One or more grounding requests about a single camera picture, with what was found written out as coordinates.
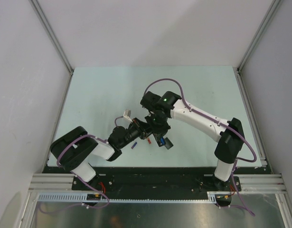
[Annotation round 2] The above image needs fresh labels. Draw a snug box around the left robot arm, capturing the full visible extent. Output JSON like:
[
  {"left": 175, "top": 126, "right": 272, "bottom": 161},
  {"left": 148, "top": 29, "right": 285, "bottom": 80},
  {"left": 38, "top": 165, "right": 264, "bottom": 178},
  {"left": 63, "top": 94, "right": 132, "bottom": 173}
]
[{"left": 50, "top": 118, "right": 152, "bottom": 190}]

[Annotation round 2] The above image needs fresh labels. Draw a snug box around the aluminium frame post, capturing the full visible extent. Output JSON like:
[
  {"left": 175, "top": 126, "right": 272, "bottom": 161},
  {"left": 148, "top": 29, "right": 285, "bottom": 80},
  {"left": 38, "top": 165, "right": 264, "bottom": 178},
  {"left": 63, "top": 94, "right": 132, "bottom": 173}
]
[
  {"left": 236, "top": 0, "right": 283, "bottom": 73},
  {"left": 29, "top": 0, "right": 74, "bottom": 75}
]

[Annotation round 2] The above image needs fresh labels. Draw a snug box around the right aluminium frame post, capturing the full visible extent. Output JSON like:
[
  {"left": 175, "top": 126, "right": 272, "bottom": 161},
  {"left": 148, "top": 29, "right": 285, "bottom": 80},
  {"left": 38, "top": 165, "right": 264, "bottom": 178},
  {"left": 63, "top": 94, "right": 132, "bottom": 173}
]
[{"left": 236, "top": 0, "right": 283, "bottom": 73}]

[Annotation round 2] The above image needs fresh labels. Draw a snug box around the black remote battery cover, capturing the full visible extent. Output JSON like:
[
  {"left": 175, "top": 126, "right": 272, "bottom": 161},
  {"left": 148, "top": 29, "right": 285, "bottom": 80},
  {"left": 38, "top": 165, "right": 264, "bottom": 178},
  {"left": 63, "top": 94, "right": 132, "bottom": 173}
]
[{"left": 164, "top": 137, "right": 173, "bottom": 150}]

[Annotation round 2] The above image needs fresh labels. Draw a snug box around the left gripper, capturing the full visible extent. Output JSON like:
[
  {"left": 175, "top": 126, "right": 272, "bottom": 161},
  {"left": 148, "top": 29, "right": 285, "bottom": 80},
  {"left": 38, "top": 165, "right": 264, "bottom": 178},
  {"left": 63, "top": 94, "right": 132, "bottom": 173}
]
[{"left": 118, "top": 117, "right": 153, "bottom": 149}]

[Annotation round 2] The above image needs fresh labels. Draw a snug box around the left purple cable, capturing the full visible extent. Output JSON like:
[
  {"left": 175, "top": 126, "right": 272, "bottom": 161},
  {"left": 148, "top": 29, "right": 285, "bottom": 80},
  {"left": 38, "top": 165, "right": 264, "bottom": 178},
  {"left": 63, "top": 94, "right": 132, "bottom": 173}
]
[{"left": 114, "top": 116, "right": 126, "bottom": 128}]

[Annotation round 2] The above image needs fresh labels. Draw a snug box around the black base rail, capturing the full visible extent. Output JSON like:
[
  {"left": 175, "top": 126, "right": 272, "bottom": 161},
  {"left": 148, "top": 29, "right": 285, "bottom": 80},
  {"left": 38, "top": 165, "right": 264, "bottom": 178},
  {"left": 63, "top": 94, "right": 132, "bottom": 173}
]
[{"left": 41, "top": 166, "right": 243, "bottom": 200}]

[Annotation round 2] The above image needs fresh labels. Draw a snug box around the white cable duct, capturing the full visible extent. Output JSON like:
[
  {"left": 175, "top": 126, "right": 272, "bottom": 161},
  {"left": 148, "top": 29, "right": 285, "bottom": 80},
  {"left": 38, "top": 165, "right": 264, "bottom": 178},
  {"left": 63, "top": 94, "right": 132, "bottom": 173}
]
[{"left": 36, "top": 192, "right": 232, "bottom": 204}]

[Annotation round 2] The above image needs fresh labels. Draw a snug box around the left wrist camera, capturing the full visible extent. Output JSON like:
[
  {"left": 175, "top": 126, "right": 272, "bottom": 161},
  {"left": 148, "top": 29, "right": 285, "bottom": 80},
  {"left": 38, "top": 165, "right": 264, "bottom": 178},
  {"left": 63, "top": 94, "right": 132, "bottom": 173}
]
[{"left": 123, "top": 109, "right": 132, "bottom": 122}]

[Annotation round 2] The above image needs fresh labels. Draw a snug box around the left aluminium frame post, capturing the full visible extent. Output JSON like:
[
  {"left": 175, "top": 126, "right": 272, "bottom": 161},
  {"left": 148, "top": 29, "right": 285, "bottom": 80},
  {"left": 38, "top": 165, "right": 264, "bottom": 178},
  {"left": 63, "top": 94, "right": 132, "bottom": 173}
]
[{"left": 29, "top": 0, "right": 74, "bottom": 75}]

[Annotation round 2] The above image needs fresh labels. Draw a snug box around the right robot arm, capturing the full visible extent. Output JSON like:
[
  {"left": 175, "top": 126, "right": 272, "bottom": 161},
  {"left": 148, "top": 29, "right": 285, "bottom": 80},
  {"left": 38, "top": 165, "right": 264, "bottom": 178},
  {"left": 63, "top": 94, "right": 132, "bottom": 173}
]
[{"left": 140, "top": 91, "right": 244, "bottom": 190}]

